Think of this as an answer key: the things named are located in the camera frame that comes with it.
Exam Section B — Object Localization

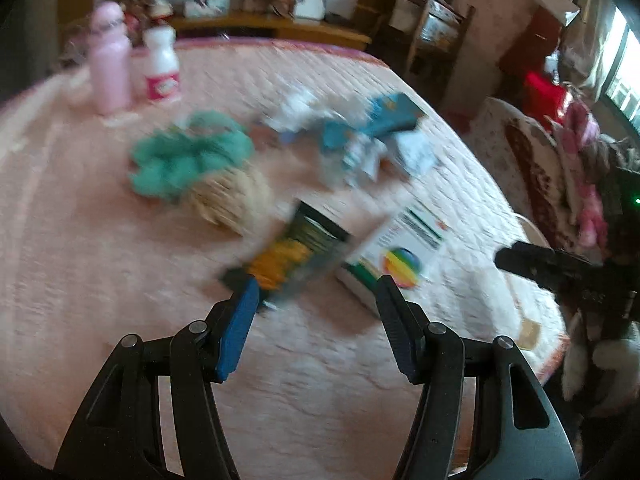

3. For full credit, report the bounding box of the white medicine box rainbow logo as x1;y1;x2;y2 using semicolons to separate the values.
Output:
336;200;451;318

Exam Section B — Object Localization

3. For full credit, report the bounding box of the blue snack bag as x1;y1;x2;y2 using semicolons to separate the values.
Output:
319;93;424;152

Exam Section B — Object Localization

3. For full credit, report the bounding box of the beige straw scrubber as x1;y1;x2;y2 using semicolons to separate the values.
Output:
186;164;272;236

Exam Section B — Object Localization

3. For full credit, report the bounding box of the dark green snack wrapper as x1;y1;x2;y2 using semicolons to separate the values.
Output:
220;200;352;310

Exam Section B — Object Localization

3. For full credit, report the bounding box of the teal green towel rag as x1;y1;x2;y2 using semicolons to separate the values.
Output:
129;110;255;202

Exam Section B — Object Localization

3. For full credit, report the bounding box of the white tissue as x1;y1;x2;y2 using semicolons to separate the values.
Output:
260;86;352;133

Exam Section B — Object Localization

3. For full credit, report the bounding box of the white printed snack bag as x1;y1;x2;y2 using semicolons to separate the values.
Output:
384;130;438;180

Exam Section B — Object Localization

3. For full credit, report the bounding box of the printed plastic wrapper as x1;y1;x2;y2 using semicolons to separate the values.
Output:
319;133;387;190

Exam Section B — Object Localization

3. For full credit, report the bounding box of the white trash bucket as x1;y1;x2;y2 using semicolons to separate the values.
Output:
515;214;550;248

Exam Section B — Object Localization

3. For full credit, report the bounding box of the floral sofa cover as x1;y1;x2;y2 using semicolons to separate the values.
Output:
463;98;601;262

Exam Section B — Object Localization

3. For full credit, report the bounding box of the pink padded jacket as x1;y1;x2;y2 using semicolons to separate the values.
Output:
550;100;608;249

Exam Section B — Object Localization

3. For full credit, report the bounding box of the red bag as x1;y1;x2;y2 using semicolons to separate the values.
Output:
522;72;570;131

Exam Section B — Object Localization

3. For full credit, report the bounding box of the wooden shelf chair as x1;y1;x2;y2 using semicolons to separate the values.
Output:
388;0;476;90

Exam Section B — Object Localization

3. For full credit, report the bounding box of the white pill bottle pink label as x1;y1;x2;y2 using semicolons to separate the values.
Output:
143;25;181;102

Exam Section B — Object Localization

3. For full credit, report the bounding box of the pink water bottle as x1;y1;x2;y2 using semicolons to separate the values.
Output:
88;1;134;116

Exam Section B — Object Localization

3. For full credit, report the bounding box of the wooden tv cabinet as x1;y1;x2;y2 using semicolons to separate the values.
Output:
168;12;372;51

